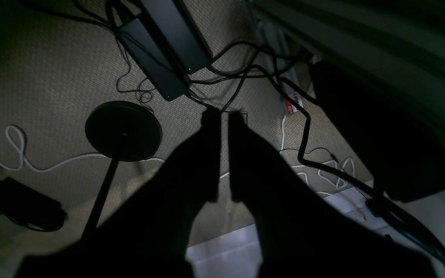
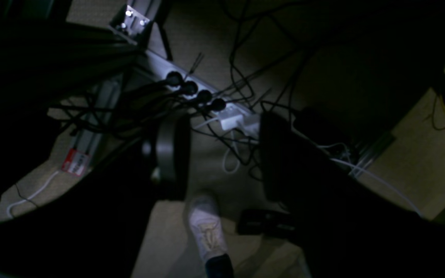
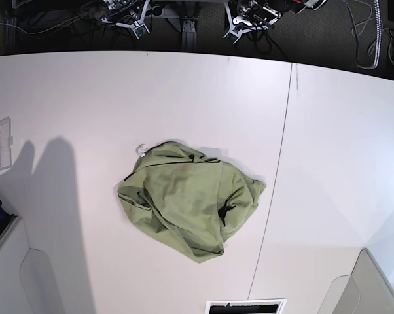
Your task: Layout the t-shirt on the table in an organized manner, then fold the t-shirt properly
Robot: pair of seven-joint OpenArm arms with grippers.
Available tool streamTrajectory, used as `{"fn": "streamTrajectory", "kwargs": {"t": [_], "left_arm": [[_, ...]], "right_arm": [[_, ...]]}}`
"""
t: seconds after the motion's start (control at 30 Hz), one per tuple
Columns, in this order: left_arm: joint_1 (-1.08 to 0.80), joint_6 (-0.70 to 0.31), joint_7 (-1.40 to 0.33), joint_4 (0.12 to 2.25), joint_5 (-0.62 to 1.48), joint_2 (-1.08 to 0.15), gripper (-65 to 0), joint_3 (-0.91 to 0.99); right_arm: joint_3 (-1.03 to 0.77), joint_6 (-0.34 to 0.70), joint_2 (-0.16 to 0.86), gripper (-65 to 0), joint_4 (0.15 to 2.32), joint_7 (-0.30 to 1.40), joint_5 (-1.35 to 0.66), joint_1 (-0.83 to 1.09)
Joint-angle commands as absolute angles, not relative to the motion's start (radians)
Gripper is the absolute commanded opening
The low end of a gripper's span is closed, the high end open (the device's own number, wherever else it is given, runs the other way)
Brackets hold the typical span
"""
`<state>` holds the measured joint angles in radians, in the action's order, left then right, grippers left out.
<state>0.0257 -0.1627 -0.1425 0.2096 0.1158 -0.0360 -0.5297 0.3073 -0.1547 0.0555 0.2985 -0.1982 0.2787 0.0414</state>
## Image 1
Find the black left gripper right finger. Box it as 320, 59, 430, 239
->
228, 112, 437, 278

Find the white cable on floor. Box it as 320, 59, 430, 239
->
0, 123, 166, 173

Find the black thick cable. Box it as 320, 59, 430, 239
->
187, 41, 445, 278

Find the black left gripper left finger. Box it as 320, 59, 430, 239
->
18, 107, 221, 278

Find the black round stand base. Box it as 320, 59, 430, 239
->
85, 101, 163, 162

